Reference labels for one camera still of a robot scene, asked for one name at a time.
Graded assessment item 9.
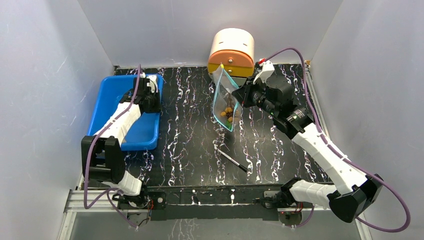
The brown longan bunch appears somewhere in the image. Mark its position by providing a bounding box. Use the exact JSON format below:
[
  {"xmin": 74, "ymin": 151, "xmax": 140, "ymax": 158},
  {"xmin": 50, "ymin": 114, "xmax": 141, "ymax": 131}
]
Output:
[{"xmin": 219, "ymin": 93, "xmax": 241, "ymax": 124}]

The clear zip top bag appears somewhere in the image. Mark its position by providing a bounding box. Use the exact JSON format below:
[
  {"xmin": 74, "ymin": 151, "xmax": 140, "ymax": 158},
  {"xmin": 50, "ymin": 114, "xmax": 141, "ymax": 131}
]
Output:
[{"xmin": 212, "ymin": 64, "xmax": 241, "ymax": 132}]

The blue plastic bin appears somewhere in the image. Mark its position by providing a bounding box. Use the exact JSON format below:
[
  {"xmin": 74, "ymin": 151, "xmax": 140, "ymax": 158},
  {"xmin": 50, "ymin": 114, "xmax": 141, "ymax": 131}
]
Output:
[{"xmin": 87, "ymin": 75, "xmax": 161, "ymax": 151}]

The green chili pepper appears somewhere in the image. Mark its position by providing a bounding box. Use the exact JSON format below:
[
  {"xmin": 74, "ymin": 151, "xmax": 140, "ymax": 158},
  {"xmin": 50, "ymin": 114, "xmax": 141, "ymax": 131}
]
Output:
[{"xmin": 225, "ymin": 121, "xmax": 234, "ymax": 131}]

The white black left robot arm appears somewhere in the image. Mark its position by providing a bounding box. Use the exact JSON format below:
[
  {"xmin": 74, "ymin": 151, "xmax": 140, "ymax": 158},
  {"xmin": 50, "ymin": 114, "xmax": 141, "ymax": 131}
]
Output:
[{"xmin": 81, "ymin": 73, "xmax": 164, "ymax": 209}]

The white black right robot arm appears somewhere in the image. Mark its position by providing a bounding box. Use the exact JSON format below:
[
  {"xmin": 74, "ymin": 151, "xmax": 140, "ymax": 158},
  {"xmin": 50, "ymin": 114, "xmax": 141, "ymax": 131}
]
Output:
[{"xmin": 231, "ymin": 77, "xmax": 382, "ymax": 223}]

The pastel mini drawer cabinet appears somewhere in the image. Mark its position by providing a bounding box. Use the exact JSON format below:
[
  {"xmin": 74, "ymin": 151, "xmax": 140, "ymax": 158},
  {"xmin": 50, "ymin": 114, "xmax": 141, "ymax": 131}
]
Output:
[{"xmin": 207, "ymin": 28, "xmax": 255, "ymax": 78}]

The black and white pen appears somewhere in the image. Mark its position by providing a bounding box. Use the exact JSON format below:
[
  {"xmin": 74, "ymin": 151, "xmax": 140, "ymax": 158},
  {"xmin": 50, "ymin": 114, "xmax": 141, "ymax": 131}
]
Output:
[{"xmin": 214, "ymin": 145, "xmax": 248, "ymax": 173}]

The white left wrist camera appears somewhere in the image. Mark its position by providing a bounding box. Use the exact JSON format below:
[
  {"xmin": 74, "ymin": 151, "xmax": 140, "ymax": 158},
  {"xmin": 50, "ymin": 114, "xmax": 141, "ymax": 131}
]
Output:
[{"xmin": 139, "ymin": 73, "xmax": 159, "ymax": 94}]

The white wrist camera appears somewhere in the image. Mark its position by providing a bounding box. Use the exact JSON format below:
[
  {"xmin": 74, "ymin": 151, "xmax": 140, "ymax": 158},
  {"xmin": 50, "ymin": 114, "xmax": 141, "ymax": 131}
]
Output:
[
  {"xmin": 253, "ymin": 58, "xmax": 275, "ymax": 85},
  {"xmin": 139, "ymin": 73, "xmax": 159, "ymax": 94}
]

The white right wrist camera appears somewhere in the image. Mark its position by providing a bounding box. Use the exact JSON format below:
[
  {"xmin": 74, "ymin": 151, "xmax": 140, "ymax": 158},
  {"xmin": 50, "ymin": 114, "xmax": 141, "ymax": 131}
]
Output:
[{"xmin": 253, "ymin": 58, "xmax": 275, "ymax": 85}]

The aluminium frame rail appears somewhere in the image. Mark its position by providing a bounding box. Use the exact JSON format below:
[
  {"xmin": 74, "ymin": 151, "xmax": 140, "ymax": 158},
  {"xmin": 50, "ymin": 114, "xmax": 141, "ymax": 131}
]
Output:
[{"xmin": 62, "ymin": 188, "xmax": 365, "ymax": 220}]

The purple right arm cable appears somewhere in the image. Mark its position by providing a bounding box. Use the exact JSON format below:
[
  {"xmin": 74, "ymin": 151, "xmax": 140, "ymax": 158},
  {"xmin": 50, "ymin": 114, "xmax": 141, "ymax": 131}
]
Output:
[{"xmin": 263, "ymin": 47, "xmax": 412, "ymax": 233}]

